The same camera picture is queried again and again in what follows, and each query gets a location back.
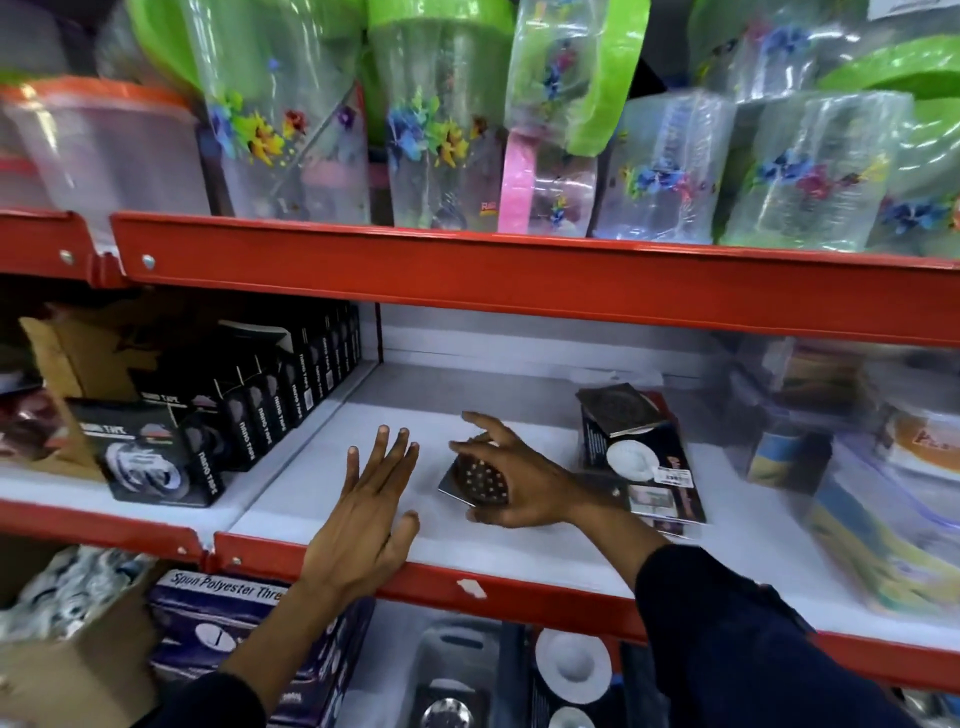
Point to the square steel drain cover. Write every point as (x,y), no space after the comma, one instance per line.
(619,409)

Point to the long orange shelf beam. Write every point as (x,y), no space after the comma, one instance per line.
(525,592)
(540,281)

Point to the person's right thumb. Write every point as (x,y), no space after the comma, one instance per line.
(487,515)

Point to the blue and yellow cup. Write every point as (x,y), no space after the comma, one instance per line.
(787,457)

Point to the person's right hand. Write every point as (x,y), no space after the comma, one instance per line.
(536,487)

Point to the wrapped steel sink strainer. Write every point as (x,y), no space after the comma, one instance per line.
(457,675)

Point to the pink lidded floral jug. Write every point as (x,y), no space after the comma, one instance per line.
(544,191)

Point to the person's left hand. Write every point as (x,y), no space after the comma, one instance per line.
(356,536)

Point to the person's left middle finger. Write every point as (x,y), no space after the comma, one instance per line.
(397,457)

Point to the short orange shelf beam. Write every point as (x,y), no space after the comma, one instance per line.
(97,525)
(41,244)

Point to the clear container with orange lid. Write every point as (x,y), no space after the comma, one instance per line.
(112,150)

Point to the person's left little finger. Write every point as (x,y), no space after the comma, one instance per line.
(352,471)

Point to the white shelf board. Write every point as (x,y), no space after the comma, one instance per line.
(750,525)

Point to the square steel drain strainer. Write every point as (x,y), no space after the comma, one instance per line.
(474,487)

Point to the person's right forearm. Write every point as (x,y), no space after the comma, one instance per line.
(735,637)

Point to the person's left forearm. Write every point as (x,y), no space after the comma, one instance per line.
(262,652)

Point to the row of floral plastic jugs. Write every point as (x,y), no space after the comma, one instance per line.
(442,127)

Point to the boxed drain strainer pack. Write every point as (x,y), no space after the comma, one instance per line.
(645,472)

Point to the plastic-wrapped container set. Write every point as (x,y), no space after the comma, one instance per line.
(892,510)

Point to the clear wrapped storage boxes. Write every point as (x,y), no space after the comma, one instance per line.
(795,375)

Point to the single black tape carton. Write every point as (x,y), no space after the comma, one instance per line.
(146,465)

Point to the blue thread box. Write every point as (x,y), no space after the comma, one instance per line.
(202,630)

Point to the person's right little finger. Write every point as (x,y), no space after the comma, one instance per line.
(491,427)

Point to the person's left thumb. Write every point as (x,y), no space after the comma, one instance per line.
(405,536)

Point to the cardboard box of white goods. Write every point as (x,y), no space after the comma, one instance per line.
(67,645)

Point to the brown cardboard box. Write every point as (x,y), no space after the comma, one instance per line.
(90,352)

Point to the row of black tape boxes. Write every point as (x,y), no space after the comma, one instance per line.
(285,382)

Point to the black sink strainer box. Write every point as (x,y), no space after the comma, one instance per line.
(577,675)

